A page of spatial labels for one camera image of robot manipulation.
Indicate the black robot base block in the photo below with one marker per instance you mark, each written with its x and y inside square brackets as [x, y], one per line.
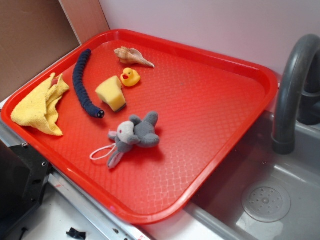
[24, 174]

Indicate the red plastic tray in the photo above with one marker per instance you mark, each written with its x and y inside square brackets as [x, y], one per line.
[206, 102]

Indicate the grey plush elephant toy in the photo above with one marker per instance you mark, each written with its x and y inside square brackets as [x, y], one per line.
[134, 132]

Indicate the yellow rubber duck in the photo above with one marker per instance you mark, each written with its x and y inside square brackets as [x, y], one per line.
[130, 77]

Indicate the yellow sponge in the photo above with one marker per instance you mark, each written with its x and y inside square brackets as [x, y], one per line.
[110, 92]

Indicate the beige conch seashell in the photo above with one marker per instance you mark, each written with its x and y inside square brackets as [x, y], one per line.
[131, 56]

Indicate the yellow cloth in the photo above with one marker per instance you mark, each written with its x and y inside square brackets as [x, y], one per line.
[38, 108]

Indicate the grey toy sink basin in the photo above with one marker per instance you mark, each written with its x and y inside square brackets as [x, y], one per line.
[257, 194]

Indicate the grey toy faucet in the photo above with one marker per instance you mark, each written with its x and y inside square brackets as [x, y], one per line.
[299, 94]

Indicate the black tape scrap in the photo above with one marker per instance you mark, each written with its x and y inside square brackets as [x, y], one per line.
[75, 234]

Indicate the brown cardboard panel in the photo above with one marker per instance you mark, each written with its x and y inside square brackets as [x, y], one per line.
[34, 34]

